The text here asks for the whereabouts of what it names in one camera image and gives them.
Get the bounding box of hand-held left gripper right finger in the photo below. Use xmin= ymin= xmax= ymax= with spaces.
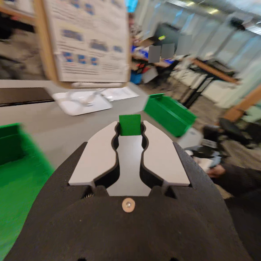
xmin=140 ymin=120 xmax=191 ymax=191

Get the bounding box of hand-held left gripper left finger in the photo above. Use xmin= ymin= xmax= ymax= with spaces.
xmin=68 ymin=121 xmax=121 ymax=189

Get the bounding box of green plastic bin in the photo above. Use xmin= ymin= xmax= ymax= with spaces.
xmin=0 ymin=123 xmax=55 ymax=260
xmin=143 ymin=93 xmax=197 ymax=137

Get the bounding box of green cube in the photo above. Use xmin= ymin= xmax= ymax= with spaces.
xmin=119 ymin=114 xmax=142 ymax=136

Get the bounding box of person's right forearm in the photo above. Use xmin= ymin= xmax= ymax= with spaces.
xmin=214 ymin=162 xmax=261 ymax=197

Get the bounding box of grey desk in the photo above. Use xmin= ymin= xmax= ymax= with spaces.
xmin=0 ymin=79 xmax=203 ymax=191

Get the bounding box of person's right hand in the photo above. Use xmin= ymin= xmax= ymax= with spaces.
xmin=207 ymin=164 xmax=226 ymax=178

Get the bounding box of black office stool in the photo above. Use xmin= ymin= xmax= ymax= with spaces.
xmin=218 ymin=118 xmax=252 ymax=148

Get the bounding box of white paper sheet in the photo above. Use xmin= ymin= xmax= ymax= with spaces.
xmin=101 ymin=87 xmax=140 ymax=102

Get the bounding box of wooden table with black legs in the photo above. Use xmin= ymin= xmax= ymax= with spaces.
xmin=184 ymin=58 xmax=241 ymax=109
xmin=131 ymin=54 xmax=176 ymax=69

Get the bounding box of instruction sheet on wooden board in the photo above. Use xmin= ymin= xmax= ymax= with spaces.
xmin=34 ymin=0 xmax=132 ymax=89

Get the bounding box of wooden post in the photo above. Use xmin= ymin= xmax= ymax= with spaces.
xmin=223 ymin=85 xmax=261 ymax=122

